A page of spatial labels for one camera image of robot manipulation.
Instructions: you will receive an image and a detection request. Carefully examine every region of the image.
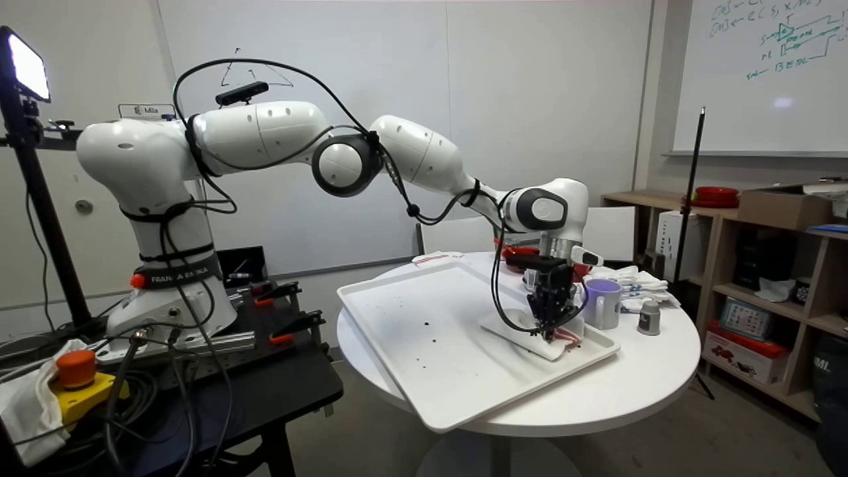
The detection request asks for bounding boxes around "colourful picture box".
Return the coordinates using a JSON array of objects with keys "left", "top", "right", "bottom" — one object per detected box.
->
[{"left": 717, "top": 296, "right": 780, "bottom": 343}]

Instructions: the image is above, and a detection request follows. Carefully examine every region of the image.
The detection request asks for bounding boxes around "white cloth with red stripes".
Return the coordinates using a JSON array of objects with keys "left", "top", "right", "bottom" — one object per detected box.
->
[{"left": 479, "top": 315, "right": 586, "bottom": 364}]

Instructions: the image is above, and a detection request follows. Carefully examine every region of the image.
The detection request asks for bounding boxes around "thin black pole stand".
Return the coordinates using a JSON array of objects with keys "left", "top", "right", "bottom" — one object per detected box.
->
[{"left": 670, "top": 107, "right": 720, "bottom": 402}]

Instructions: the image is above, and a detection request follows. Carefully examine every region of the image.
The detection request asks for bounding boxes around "pile of white napkins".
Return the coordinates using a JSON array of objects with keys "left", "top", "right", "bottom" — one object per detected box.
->
[{"left": 615, "top": 262, "right": 683, "bottom": 315}]

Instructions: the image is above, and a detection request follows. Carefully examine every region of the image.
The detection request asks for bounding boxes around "white chair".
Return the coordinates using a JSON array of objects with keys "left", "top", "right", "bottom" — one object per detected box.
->
[{"left": 586, "top": 204, "right": 642, "bottom": 266}]

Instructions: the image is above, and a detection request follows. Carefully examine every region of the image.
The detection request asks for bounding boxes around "crumpled white rag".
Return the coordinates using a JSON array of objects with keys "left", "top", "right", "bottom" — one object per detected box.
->
[{"left": 0, "top": 340, "right": 89, "bottom": 469}]

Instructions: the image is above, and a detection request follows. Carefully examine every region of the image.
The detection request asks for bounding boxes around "black robot cart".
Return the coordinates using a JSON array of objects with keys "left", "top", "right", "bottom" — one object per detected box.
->
[{"left": 0, "top": 278, "right": 348, "bottom": 477}]

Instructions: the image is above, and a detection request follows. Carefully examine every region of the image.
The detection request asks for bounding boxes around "brown cardboard box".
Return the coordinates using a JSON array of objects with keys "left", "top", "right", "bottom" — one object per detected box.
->
[{"left": 737, "top": 182, "right": 836, "bottom": 233}]

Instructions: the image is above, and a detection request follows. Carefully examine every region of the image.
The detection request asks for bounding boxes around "bright LED light panel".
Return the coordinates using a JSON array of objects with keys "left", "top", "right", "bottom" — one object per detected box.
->
[{"left": 0, "top": 23, "right": 53, "bottom": 104}]

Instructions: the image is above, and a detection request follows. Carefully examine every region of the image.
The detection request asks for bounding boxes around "black box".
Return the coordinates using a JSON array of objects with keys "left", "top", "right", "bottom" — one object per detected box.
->
[{"left": 215, "top": 245, "right": 271, "bottom": 290}]

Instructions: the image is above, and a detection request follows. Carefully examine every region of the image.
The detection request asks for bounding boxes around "large white tray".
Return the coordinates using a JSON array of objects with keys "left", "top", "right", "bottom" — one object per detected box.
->
[{"left": 333, "top": 253, "right": 622, "bottom": 438}]

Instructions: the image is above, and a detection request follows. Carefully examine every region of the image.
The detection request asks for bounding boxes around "white bag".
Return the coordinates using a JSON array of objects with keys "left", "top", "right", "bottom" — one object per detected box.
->
[{"left": 756, "top": 275, "right": 803, "bottom": 306}]

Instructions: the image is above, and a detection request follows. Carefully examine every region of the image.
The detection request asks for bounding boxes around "red storage box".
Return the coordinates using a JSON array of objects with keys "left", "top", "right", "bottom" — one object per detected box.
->
[{"left": 701, "top": 320, "right": 789, "bottom": 388}]

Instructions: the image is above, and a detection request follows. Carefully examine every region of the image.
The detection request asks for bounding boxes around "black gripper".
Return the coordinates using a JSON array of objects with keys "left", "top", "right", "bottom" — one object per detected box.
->
[{"left": 524, "top": 271, "right": 578, "bottom": 340}]

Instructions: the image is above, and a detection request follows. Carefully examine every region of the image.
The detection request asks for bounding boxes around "wooden shelf unit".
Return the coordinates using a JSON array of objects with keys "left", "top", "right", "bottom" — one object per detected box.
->
[{"left": 605, "top": 188, "right": 848, "bottom": 424}]

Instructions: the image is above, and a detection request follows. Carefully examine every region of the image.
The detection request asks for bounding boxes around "flat red dish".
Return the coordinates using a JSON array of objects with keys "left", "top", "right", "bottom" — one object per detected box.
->
[{"left": 691, "top": 182, "right": 741, "bottom": 212}]

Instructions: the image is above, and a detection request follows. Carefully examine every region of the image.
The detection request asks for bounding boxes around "white paper wall sign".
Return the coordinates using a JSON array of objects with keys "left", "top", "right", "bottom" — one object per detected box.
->
[{"left": 117, "top": 102, "right": 181, "bottom": 123}]

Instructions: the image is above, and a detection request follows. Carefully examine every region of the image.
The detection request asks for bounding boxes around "black bin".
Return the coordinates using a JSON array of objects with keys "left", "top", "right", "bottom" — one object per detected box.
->
[{"left": 811, "top": 334, "right": 848, "bottom": 477}]

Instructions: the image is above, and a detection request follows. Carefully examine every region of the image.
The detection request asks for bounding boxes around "flat plain white cloth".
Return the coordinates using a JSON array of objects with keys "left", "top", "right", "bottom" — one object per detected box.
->
[{"left": 407, "top": 253, "right": 464, "bottom": 267}]

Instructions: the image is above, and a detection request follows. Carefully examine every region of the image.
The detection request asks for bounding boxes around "small metal can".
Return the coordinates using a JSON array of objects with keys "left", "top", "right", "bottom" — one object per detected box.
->
[{"left": 636, "top": 300, "right": 664, "bottom": 340}]

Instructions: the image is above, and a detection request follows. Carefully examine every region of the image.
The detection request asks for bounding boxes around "white cabinet box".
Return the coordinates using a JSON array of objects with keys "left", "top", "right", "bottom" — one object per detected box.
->
[{"left": 654, "top": 210, "right": 711, "bottom": 283}]

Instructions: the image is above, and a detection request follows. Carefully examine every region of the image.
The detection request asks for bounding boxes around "whiteboard with green writing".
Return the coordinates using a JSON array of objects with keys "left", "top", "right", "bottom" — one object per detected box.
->
[{"left": 670, "top": 0, "right": 848, "bottom": 163}]

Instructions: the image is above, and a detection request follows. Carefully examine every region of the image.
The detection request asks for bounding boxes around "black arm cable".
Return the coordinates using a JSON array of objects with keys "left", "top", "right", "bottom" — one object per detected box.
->
[{"left": 157, "top": 55, "right": 591, "bottom": 340}]

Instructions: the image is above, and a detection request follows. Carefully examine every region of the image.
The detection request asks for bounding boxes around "white ceramic mug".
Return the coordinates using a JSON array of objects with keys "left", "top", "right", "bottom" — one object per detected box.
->
[{"left": 579, "top": 275, "right": 624, "bottom": 334}]

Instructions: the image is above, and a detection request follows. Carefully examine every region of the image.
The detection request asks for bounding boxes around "black cable bundle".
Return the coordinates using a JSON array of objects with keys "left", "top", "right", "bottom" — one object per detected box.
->
[{"left": 89, "top": 328, "right": 247, "bottom": 477}]

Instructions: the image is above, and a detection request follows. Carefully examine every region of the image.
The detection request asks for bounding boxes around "yellow emergency stop box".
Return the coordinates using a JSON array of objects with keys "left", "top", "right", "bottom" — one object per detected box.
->
[{"left": 51, "top": 348, "right": 118, "bottom": 426}]

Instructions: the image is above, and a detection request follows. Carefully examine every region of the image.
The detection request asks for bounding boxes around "black camera on bar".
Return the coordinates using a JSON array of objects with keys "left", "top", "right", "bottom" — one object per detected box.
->
[{"left": 212, "top": 79, "right": 273, "bottom": 110}]

